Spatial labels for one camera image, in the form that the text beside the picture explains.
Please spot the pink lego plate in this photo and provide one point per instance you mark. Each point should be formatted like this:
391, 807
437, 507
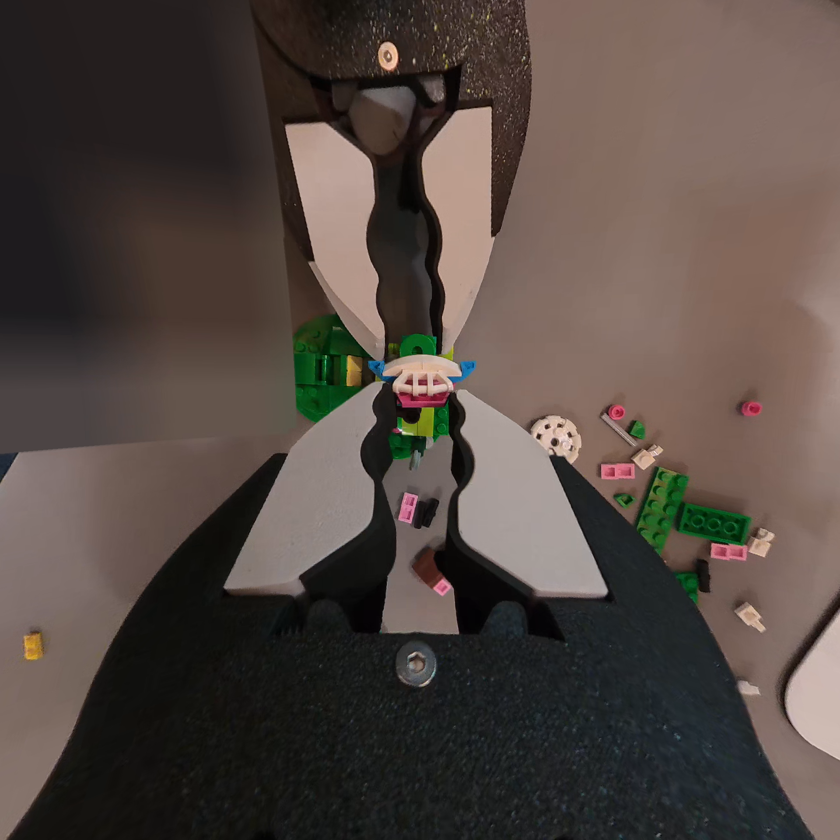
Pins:
728, 552
408, 506
618, 471

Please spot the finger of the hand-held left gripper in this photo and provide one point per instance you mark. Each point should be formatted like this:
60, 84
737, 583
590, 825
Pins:
334, 210
466, 197

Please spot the yellow lego piece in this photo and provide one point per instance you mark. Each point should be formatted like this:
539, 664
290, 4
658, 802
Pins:
33, 646

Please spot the white lego bracket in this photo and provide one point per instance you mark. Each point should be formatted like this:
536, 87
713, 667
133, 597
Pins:
761, 543

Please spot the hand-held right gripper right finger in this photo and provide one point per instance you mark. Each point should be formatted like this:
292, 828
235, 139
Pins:
525, 518

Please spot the long green lego plate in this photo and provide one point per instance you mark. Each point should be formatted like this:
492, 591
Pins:
663, 505

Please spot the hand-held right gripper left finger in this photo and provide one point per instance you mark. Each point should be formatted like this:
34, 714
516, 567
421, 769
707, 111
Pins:
308, 505

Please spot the white lego clip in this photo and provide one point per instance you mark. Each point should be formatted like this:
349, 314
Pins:
646, 455

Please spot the white rounded object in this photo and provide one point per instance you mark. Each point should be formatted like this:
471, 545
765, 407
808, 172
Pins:
820, 695

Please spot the green lego plate with holes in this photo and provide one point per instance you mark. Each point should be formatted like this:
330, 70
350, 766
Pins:
714, 523

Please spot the small green lego slope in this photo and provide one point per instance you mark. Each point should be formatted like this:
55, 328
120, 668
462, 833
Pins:
623, 500

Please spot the small pink lego piece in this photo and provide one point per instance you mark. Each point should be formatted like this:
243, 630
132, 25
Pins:
443, 586

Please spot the grey lego bar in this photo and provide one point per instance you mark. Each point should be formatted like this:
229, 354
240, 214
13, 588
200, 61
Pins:
619, 430

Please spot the lego flower model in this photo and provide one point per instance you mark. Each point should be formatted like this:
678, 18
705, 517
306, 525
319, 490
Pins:
420, 396

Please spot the white round lego plate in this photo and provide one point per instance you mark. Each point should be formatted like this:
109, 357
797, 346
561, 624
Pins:
554, 433

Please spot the white lego piece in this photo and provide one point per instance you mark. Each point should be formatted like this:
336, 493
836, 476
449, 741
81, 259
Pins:
748, 688
749, 617

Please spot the brown lego piece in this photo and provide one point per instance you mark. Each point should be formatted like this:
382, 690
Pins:
428, 565

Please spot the black lego piece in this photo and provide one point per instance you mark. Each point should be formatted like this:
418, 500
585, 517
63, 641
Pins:
703, 576
425, 512

